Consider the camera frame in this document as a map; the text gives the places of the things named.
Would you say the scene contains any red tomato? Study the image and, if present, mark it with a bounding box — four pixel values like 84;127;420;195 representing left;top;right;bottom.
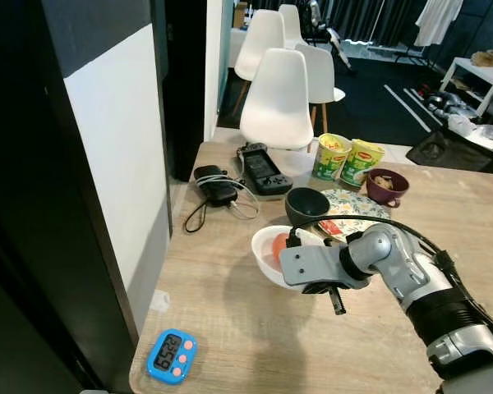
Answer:
270;231;291;260

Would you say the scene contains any small white bowl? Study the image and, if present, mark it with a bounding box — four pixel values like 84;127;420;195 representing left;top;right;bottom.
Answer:
250;224;323;291

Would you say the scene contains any dark grey bowl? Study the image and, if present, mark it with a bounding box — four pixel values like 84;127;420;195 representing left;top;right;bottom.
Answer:
284;186;332;227

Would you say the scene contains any floral patterned plate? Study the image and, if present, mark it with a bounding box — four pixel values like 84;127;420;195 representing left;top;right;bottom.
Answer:
320;190;392;240

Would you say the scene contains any maroon cup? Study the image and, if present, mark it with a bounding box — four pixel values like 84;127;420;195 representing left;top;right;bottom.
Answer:
365;168;411;208

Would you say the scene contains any black handheld game console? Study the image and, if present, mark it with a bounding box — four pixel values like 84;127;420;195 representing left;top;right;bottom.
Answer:
236;142;294;197

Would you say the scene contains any green yellow noodle cup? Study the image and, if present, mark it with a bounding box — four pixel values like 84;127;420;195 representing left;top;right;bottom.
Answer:
311;133;353;182
339;139;386;189

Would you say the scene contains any black power bank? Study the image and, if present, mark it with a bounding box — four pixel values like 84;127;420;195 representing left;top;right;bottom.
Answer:
192;165;240;207

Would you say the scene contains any blue digital timer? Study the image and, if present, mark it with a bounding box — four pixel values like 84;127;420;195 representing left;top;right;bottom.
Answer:
145;328;199;386

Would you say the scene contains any black door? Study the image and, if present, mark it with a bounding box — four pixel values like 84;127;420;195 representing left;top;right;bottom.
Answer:
0;0;175;394

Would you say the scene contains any black storage box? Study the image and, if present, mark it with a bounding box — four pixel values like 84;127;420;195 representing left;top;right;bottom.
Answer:
406;121;493;174

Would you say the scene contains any white plastic chair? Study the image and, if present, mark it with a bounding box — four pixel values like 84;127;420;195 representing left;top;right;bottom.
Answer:
238;48;316;153
233;10;286;83
296;43;347;134

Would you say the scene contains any crumpled clear plastic bag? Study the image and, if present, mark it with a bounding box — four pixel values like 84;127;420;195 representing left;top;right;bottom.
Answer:
447;112;493;143

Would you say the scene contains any white side table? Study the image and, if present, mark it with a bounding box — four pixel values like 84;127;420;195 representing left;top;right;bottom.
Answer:
439;56;493;117

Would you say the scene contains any white hanging garment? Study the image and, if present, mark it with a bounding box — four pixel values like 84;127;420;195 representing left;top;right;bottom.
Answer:
414;0;466;47

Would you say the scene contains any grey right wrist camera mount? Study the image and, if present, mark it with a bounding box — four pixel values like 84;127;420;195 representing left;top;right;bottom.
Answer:
279;243;351;293

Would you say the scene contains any looped charging cable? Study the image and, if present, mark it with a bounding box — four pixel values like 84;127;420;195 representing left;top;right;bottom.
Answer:
184;172;261;234

